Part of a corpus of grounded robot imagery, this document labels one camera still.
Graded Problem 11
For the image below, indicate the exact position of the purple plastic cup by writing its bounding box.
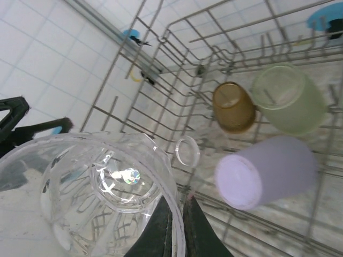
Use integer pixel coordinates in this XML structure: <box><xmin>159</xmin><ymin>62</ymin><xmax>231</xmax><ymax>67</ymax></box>
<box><xmin>214</xmin><ymin>135</ymin><xmax>319</xmax><ymax>211</ymax></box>

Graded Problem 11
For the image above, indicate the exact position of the grey wire dish rack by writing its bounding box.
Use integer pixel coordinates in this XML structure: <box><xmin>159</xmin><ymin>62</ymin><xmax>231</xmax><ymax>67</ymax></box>
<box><xmin>80</xmin><ymin>0</ymin><xmax>343</xmax><ymax>257</ymax></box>

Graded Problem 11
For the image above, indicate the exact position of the aluminium corner post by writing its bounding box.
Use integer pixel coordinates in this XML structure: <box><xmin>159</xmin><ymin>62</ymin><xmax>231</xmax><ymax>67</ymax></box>
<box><xmin>63</xmin><ymin>0</ymin><xmax>164</xmax><ymax>77</ymax></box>

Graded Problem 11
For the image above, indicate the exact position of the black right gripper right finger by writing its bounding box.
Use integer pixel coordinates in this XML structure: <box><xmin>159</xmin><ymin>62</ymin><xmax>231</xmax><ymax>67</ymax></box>
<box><xmin>183</xmin><ymin>194</ymin><xmax>225</xmax><ymax>257</ymax></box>

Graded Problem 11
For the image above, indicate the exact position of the amber plastic cup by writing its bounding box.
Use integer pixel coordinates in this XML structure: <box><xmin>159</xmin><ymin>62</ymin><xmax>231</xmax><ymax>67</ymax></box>
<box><xmin>212</xmin><ymin>81</ymin><xmax>257</xmax><ymax>134</ymax></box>

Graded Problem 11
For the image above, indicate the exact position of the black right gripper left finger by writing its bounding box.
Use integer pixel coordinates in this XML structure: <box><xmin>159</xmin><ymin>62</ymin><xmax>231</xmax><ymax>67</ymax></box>
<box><xmin>124</xmin><ymin>198</ymin><xmax>174</xmax><ymax>257</ymax></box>

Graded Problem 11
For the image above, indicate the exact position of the pale green frosted cup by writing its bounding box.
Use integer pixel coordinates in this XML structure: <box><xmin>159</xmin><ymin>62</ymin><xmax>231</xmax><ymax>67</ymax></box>
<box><xmin>250</xmin><ymin>63</ymin><xmax>329</xmax><ymax>136</ymax></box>

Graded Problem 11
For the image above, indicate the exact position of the seal yellow ring sticker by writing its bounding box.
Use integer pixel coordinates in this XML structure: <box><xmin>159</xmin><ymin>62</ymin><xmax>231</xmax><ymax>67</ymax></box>
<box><xmin>126</xmin><ymin>67</ymin><xmax>163</xmax><ymax>87</ymax></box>

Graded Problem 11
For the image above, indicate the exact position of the clear plastic cup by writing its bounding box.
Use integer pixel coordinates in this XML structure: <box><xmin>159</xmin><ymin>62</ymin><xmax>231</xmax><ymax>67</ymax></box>
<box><xmin>175</xmin><ymin>135</ymin><xmax>201</xmax><ymax>169</ymax></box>
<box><xmin>0</xmin><ymin>130</ymin><xmax>187</xmax><ymax>257</ymax></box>

